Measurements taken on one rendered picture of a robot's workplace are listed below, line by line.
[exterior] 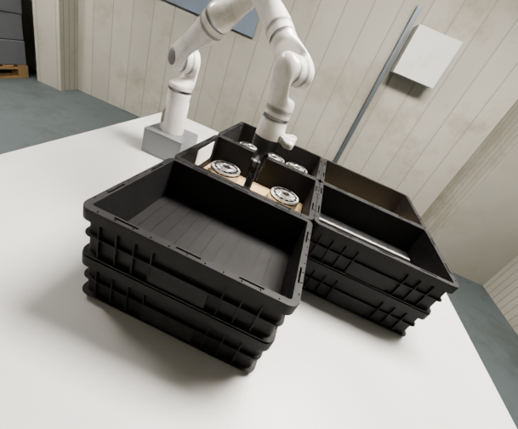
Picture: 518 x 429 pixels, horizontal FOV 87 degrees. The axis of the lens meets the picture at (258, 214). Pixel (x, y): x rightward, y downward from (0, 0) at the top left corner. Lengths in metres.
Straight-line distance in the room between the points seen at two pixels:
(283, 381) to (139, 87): 3.46
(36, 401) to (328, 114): 2.96
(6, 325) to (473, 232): 3.32
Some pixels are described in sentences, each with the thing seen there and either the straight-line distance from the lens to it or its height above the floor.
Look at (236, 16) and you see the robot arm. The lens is 1.01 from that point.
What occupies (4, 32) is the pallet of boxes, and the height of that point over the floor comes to 0.43.
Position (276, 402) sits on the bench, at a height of 0.70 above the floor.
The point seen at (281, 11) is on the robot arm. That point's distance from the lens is 0.81.
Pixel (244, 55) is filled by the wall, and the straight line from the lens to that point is 3.20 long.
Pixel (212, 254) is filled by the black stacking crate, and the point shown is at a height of 0.83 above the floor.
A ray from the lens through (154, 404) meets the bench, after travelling 0.59.
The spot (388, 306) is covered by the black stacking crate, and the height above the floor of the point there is 0.78.
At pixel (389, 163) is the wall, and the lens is 3.29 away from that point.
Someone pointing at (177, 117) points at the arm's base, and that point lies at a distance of 1.22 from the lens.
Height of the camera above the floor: 1.25
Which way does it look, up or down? 31 degrees down
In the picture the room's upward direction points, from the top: 23 degrees clockwise
